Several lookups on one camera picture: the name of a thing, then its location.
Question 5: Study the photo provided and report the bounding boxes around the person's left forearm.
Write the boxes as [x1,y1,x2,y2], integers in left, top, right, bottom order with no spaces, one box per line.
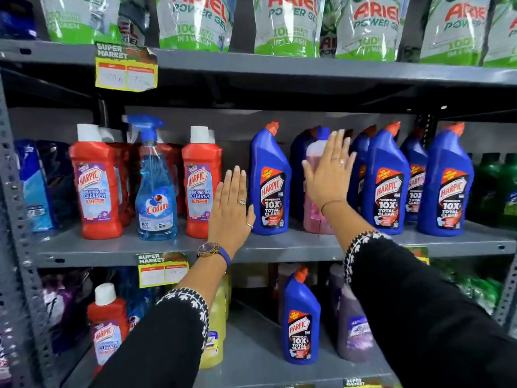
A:
[88,250,228,388]

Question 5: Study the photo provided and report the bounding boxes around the person's right forearm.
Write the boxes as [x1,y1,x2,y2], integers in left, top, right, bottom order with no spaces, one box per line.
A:
[321,200,517,388]

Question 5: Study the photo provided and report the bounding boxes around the grey metal shelf rack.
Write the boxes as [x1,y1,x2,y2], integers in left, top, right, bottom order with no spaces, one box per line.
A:
[0,38,517,388]

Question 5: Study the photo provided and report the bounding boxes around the dark blue refill pouch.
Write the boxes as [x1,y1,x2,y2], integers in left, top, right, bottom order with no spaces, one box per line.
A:
[36,140,78,223]

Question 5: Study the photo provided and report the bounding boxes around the row of blue toilet cleaner bottles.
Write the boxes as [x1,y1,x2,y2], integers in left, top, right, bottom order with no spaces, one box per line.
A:
[249,121,476,237]

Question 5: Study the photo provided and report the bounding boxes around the blue orange-capped cleaner bottle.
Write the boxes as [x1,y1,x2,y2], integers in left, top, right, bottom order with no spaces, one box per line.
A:
[281,266,321,365]

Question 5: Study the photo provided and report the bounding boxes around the dark blue detergent pouch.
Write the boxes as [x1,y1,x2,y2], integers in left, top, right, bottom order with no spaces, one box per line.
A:
[0,0,38,40]

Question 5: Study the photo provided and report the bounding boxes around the green refill pouches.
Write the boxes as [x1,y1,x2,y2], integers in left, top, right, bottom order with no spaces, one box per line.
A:
[438,258,505,316]

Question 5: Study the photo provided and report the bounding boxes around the yellow green price label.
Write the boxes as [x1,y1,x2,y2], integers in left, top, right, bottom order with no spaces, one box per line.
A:
[403,246,430,266]

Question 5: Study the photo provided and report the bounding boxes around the large yellow price label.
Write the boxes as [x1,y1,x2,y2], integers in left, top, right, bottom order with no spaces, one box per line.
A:
[95,41,158,93]

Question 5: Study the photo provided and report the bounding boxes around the person's right hand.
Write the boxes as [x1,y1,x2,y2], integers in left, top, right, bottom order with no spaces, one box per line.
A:
[302,129,358,211]

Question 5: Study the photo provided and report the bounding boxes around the small yellow price label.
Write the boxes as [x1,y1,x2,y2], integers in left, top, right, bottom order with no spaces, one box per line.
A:
[136,251,190,289]

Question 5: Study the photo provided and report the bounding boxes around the yellow liquid bottle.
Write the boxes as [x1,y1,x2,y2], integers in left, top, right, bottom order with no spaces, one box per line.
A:
[199,275,228,370]

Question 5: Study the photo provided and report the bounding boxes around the purple refill pouch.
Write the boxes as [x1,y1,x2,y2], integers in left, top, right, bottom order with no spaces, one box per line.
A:
[40,270,94,354]

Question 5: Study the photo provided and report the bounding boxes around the pink liquid bottle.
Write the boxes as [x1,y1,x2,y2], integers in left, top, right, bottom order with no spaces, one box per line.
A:
[302,140,337,235]

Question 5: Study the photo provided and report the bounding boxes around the light blue refill pouch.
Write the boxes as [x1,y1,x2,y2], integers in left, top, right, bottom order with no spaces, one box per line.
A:
[14,139,58,233]

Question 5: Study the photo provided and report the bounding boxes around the blue glass cleaner spray bottle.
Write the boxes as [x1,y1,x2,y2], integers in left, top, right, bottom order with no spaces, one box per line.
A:
[122,115,179,242]

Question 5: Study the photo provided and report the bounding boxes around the row of green white detergent pouches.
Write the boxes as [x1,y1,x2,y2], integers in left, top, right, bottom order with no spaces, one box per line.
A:
[39,0,517,69]

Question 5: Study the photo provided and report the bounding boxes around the green liquid bottle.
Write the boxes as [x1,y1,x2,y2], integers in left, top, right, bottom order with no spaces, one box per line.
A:
[470,153,502,227]
[499,153,517,229]

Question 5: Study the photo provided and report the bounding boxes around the thin wrist bracelet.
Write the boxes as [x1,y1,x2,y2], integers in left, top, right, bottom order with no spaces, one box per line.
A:
[321,199,348,215]

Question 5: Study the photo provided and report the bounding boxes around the person's left hand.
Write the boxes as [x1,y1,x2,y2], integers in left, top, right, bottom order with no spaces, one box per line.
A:
[208,166,256,255]

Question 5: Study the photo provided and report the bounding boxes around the purple floor cleaner bottle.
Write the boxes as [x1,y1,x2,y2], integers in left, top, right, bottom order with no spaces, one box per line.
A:
[336,283,375,363]

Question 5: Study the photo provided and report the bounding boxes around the gold watch blue strap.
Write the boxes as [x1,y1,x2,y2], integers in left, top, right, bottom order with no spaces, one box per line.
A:
[197,242,232,269]

